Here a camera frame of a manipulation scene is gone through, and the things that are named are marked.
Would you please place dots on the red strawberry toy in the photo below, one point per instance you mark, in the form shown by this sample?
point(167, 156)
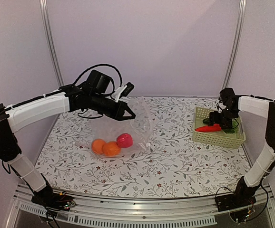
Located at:
point(125, 140)

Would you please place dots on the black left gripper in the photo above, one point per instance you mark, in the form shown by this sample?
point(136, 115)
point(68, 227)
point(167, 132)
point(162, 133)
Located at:
point(118, 113)

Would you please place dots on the orange tangerine front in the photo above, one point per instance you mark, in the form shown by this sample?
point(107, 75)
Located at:
point(97, 146)

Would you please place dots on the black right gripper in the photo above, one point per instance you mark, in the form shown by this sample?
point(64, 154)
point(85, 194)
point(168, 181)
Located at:
point(214, 119)

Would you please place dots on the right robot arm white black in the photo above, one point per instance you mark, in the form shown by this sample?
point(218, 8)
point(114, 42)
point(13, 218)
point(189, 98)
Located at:
point(261, 134)

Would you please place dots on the floral pattern table mat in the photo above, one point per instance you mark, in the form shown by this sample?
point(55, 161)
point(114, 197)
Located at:
point(174, 166)

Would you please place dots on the clear zip top bag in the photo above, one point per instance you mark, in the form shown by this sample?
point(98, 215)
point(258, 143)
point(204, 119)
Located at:
point(111, 138)

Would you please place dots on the red carrot toy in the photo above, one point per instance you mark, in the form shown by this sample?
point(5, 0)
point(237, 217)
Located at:
point(213, 128)

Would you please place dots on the green leafy vegetable toy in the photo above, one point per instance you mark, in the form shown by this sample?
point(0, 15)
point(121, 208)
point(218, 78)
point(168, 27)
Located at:
point(231, 130)

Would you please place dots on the aluminium frame post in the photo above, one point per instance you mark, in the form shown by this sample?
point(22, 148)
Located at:
point(50, 42)
point(236, 42)

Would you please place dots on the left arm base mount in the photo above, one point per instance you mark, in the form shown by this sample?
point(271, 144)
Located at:
point(54, 201)

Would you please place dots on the right aluminium frame post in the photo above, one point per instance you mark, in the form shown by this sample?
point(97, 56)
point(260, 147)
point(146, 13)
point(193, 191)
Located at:
point(236, 42)

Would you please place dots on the left aluminium frame post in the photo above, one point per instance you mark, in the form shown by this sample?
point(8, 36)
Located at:
point(50, 42)

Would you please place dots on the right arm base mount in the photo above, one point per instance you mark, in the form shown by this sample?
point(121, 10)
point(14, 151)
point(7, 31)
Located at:
point(235, 199)

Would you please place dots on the orange tangerine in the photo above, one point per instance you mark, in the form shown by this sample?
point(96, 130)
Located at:
point(97, 146)
point(111, 149)

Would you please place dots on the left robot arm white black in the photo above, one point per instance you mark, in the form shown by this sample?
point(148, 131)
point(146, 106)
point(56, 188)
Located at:
point(89, 95)

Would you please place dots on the beige perforated plastic basket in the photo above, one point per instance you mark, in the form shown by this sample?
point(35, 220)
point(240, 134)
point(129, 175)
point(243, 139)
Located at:
point(230, 140)

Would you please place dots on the front aluminium rail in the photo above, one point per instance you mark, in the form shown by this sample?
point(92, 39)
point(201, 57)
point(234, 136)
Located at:
point(96, 211)

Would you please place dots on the green cucumber toy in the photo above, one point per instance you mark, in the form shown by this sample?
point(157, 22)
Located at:
point(206, 121)

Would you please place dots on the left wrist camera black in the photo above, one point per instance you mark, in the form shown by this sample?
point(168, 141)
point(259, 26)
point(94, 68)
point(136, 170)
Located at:
point(122, 91)

